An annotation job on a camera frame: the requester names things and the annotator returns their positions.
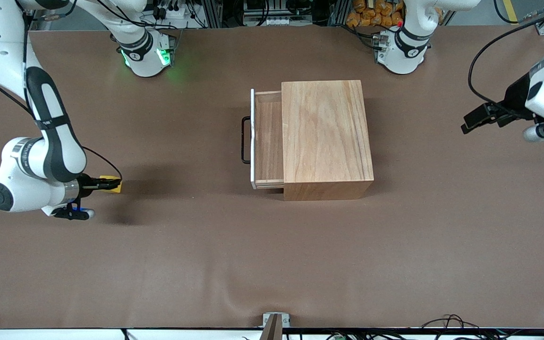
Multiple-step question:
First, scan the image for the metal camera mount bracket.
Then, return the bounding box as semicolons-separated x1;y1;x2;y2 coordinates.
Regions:
262;312;292;340

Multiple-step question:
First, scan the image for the brown table cover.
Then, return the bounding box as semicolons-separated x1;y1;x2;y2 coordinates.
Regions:
0;25;544;330

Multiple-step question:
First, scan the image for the pile of orange objects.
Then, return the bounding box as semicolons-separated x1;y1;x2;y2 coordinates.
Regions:
346;0;406;28

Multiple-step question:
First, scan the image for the white power strip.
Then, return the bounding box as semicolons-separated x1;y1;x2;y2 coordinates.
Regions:
140;0;206;29

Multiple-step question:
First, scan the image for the aluminium equipment rack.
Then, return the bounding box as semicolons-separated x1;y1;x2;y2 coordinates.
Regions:
206;0;348;27

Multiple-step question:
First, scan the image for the yellow cube block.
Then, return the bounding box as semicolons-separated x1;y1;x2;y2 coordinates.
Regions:
98;175;123;194

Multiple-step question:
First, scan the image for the light wooden cabinet box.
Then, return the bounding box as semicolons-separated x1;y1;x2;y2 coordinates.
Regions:
281;80;375;201

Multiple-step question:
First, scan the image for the tangle of black cables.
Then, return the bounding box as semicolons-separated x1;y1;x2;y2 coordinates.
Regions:
421;313;544;340

